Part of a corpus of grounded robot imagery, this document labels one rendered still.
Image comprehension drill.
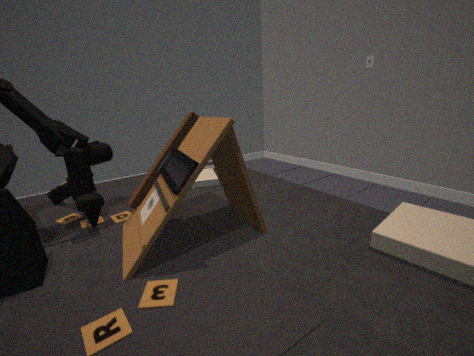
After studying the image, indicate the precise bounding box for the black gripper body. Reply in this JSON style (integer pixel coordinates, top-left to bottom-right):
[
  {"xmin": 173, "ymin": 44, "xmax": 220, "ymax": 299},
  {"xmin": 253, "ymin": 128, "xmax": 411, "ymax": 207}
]
[{"xmin": 67, "ymin": 168, "xmax": 105, "ymax": 211}]

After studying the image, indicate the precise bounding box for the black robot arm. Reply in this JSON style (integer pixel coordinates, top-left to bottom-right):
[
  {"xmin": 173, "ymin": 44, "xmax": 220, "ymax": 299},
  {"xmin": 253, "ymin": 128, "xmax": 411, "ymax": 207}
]
[{"xmin": 0, "ymin": 78, "xmax": 113, "ymax": 205}]

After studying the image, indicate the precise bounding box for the grey cylinder with tan lid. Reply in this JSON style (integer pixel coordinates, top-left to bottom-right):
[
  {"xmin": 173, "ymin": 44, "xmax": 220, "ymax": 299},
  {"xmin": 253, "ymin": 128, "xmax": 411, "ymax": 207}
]
[{"xmin": 64, "ymin": 196, "xmax": 75, "ymax": 204}]

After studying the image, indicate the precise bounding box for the white paper label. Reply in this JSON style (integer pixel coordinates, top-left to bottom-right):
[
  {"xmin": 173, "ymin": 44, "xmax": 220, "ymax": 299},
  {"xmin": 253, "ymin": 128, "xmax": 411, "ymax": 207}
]
[{"xmin": 140, "ymin": 188, "xmax": 160, "ymax": 226}]

